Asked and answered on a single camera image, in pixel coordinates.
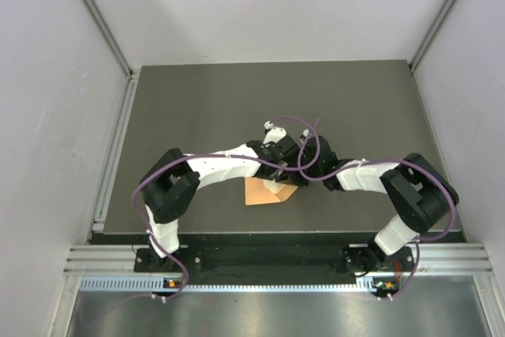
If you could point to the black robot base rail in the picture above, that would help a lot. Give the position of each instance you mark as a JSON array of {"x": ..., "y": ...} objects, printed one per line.
[{"x": 270, "y": 260}]

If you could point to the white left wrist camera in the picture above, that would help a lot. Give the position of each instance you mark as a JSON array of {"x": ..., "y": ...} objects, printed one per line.
[{"x": 273, "y": 133}]

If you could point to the left aluminium frame post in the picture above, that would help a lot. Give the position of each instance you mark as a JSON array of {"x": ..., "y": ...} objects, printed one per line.
[{"x": 107, "y": 35}]

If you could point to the aluminium base profile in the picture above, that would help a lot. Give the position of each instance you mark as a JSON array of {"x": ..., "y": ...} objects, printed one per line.
[{"x": 435, "y": 259}]

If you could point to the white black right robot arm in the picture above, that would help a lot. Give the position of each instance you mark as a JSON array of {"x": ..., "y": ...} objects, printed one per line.
[{"x": 423, "y": 199}]

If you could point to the aluminium frame post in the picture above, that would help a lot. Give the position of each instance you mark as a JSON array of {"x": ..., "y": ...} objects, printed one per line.
[
  {"x": 107, "y": 35},
  {"x": 431, "y": 34}
]

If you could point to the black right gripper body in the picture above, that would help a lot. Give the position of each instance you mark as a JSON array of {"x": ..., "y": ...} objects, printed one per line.
[{"x": 313, "y": 170}]

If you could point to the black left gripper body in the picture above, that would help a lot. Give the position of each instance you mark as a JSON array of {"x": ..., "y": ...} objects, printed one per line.
[{"x": 274, "y": 176}]

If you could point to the right aluminium frame post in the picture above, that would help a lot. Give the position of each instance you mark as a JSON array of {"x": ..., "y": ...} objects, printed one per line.
[{"x": 431, "y": 34}]

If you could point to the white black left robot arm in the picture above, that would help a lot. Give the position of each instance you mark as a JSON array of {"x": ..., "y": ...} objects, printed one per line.
[{"x": 170, "y": 185}]

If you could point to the cream paper letter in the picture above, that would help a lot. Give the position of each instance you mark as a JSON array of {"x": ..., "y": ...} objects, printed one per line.
[{"x": 272, "y": 186}]

